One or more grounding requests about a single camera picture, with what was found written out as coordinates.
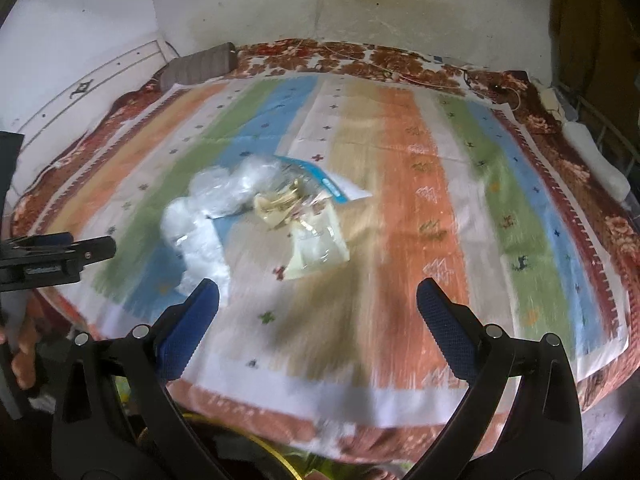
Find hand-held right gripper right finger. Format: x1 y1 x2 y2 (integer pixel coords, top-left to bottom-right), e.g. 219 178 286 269
405 277 584 480

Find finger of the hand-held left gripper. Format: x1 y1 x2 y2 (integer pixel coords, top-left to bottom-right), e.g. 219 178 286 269
10 232 75 252
67 236 117 273

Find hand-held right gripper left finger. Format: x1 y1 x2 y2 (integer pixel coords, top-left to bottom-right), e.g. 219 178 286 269
51 278 226 480

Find yellow rimmed dark bin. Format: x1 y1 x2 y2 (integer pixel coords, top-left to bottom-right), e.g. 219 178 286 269
140 410 298 480

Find clear cream packet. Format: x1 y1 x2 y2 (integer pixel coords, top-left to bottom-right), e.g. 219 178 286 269
282 205 351 281

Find clear plastic bag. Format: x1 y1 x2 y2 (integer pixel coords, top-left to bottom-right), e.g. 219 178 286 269
189 154 282 218

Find yellowish wrapper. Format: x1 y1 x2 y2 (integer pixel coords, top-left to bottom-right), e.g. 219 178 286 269
252 179 326 232

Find blue and white packet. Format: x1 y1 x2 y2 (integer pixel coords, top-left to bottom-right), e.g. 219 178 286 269
272 155 374 207

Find person's left hand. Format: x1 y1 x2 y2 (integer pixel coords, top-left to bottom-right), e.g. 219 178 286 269
0 305 48 392

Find striped colourful blanket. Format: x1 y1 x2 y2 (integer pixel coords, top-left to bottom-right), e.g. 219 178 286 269
47 72 632 428

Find white bed headboard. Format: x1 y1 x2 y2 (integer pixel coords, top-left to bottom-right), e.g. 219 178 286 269
0 40 168 201

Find green plastic bag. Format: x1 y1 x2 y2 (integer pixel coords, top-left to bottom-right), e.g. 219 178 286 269
295 452 406 480

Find grey striped pillow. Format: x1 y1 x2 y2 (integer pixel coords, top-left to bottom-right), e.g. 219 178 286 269
160 42 239 92

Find brown hanging clothes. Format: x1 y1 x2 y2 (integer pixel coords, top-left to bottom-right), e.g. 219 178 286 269
549 0 640 128

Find white power cable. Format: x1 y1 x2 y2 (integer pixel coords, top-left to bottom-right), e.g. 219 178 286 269
312 0 328 43

